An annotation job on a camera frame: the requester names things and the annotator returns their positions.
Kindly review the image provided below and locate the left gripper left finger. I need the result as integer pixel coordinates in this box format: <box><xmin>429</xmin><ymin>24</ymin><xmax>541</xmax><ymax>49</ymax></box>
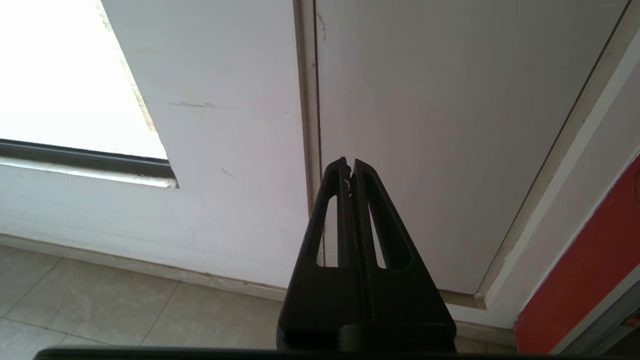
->
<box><xmin>277</xmin><ymin>157</ymin><xmax>365</xmax><ymax>351</ymax></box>

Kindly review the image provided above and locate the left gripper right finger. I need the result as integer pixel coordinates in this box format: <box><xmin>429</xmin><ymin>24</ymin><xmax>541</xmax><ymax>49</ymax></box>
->
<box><xmin>351</xmin><ymin>158</ymin><xmax>457</xmax><ymax>351</ymax></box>

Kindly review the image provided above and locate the white door panel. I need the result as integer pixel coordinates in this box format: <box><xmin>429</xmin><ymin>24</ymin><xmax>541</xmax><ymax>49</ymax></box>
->
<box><xmin>314</xmin><ymin>0</ymin><xmax>632</xmax><ymax>296</ymax></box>

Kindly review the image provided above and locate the red cabinet door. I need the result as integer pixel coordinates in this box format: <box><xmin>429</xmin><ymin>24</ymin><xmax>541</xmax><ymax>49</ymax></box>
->
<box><xmin>514</xmin><ymin>154</ymin><xmax>640</xmax><ymax>355</ymax></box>

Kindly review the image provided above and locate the white door frame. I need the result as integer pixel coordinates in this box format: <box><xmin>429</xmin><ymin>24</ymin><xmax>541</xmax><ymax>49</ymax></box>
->
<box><xmin>293</xmin><ymin>0</ymin><xmax>640</xmax><ymax>331</ymax></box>

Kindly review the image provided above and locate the window with black frame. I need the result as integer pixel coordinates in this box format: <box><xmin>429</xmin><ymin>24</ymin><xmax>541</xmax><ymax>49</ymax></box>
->
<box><xmin>0</xmin><ymin>0</ymin><xmax>179</xmax><ymax>189</ymax></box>

